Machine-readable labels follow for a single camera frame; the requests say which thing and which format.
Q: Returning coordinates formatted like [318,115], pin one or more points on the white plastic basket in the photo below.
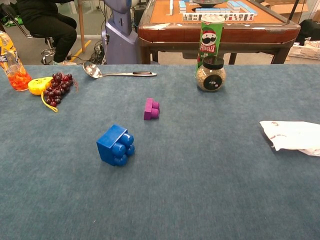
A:
[305,52]

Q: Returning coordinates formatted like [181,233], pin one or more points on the light wooden post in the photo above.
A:
[81,25]

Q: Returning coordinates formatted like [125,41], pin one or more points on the blue building block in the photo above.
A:
[108,142]

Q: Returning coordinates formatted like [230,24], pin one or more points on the orange drink plastic bottle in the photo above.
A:
[15,67]

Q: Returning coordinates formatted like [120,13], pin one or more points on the green Pringles can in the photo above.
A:
[210,37]

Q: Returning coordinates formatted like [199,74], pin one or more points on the black metal stool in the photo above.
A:
[48,50]

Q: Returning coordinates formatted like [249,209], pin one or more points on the blue felt table cloth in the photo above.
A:
[175,187]

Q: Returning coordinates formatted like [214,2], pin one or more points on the mahjong tile set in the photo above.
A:
[215,10]

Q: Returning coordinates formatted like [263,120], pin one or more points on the dark red grape bunch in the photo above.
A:
[58,87]

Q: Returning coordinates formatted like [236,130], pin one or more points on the black bag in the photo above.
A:
[310,31]

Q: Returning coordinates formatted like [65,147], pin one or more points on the person in black clothes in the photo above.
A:
[50,22]

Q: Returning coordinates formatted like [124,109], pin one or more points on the black tripod stand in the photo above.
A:
[293,11]

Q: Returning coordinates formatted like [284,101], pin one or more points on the glass jar black lid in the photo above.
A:
[211,77]

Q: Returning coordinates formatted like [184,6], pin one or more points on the steel ladle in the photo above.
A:
[91,69]

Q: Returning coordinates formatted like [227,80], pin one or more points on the purple building block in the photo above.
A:
[150,108]

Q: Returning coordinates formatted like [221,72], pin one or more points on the brown mahjong table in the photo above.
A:
[180,32]

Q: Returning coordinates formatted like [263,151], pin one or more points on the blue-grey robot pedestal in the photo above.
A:
[121,37]

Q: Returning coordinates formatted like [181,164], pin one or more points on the cardboard box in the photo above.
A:
[285,6]

